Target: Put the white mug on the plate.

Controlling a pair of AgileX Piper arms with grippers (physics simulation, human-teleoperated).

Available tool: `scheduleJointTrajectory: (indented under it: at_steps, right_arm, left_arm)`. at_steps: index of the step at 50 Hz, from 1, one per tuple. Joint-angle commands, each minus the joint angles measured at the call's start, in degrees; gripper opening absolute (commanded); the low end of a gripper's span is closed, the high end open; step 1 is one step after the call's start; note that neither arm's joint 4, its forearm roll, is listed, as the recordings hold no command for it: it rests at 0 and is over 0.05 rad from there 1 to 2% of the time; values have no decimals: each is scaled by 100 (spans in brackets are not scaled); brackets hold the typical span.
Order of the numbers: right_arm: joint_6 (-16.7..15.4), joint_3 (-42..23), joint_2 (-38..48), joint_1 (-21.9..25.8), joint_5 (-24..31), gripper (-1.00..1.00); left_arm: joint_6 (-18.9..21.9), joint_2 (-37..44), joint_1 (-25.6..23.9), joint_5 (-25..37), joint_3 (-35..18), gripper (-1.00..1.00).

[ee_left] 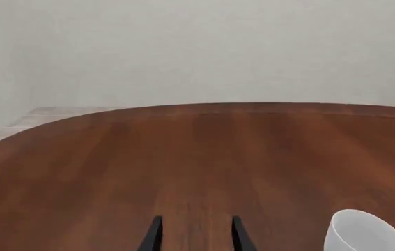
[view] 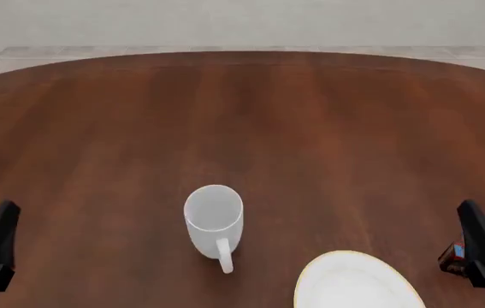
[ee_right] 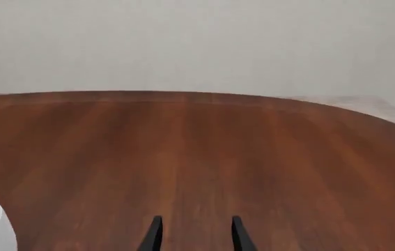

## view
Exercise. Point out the white plate with gold rim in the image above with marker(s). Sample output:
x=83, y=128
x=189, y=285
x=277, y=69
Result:
x=353, y=282

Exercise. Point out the white mug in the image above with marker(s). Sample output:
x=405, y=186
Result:
x=213, y=221

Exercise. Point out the dark printed food box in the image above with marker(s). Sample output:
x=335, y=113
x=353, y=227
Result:
x=453, y=254

